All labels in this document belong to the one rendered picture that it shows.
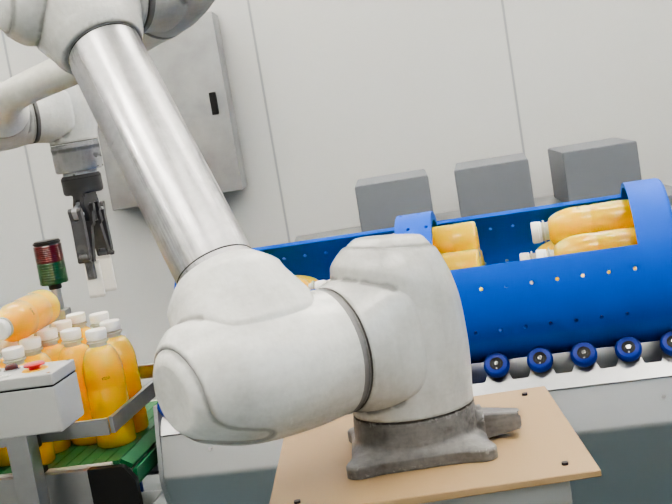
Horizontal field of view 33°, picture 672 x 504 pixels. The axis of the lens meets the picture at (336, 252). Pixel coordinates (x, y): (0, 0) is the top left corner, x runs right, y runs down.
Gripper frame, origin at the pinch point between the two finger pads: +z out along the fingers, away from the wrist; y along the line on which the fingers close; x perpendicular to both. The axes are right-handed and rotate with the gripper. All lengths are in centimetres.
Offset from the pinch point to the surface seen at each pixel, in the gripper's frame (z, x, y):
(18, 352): 9.1, 11.3, -16.5
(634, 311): 17, -96, -12
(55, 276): 2.2, 24.3, 34.2
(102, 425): 23.4, -3.0, -19.9
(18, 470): 26.6, 8.9, -30.1
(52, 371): 10.2, -1.5, -31.8
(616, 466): 44, -90, -11
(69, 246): 19, 134, 302
